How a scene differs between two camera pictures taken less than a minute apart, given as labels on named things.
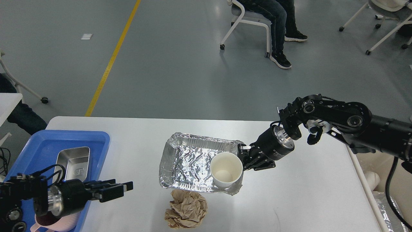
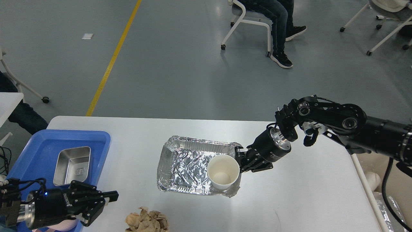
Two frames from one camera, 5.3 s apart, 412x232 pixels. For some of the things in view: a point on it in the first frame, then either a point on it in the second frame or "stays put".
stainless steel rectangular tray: x=76 y=161 stays put
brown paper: x=187 y=209 → x=150 y=221
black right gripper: x=273 y=144 stays put
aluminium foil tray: x=185 y=160 stays put
